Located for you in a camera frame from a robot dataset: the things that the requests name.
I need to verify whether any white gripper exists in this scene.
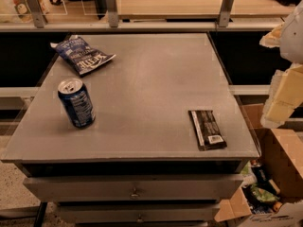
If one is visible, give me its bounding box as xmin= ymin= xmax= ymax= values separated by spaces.
xmin=259 ymin=0 xmax=303 ymax=129

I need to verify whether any blue pepsi can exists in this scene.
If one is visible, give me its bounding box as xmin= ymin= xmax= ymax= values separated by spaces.
xmin=58 ymin=78 xmax=95 ymax=128

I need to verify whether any cardboard box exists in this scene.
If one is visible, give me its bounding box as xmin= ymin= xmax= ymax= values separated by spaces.
xmin=215 ymin=104 xmax=303 ymax=227

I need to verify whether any black snack bar wrapper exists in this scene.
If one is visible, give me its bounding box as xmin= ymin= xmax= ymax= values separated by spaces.
xmin=188 ymin=110 xmax=227 ymax=151

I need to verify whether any green snack bag in box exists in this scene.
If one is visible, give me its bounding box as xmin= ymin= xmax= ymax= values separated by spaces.
xmin=250 ymin=184 xmax=279 ymax=204

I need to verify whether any wooden desk top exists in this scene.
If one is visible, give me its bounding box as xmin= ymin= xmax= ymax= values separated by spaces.
xmin=116 ymin=0 xmax=294 ymax=19

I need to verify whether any grey drawer cabinet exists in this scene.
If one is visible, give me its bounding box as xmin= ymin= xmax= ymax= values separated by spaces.
xmin=2 ymin=33 xmax=258 ymax=227

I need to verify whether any blue chip bag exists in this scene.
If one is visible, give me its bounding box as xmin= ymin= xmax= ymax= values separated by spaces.
xmin=50 ymin=37 xmax=116 ymax=77

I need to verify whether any lower grey drawer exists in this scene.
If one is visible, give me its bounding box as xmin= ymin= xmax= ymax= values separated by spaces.
xmin=58 ymin=203 xmax=220 ymax=223

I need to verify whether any grey drawer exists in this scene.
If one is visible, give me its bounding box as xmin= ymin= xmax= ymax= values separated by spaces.
xmin=24 ymin=174 xmax=242 ymax=202
xmin=58 ymin=203 xmax=220 ymax=223

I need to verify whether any upper grey drawer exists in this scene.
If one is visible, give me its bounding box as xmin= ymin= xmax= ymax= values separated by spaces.
xmin=24 ymin=174 xmax=242 ymax=202

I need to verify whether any metal bracket right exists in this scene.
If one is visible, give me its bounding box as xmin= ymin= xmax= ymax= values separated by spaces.
xmin=217 ymin=0 xmax=234 ymax=27

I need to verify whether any metal bracket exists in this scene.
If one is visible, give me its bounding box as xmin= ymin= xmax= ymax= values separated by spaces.
xmin=27 ymin=0 xmax=46 ymax=28
xmin=106 ymin=0 xmax=119 ymax=27
xmin=217 ymin=0 xmax=234 ymax=27

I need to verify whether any metal bracket middle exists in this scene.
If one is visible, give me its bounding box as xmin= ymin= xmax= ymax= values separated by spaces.
xmin=106 ymin=0 xmax=119 ymax=27

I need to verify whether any metal bracket left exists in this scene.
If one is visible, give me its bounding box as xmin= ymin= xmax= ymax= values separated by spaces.
xmin=27 ymin=0 xmax=46 ymax=28

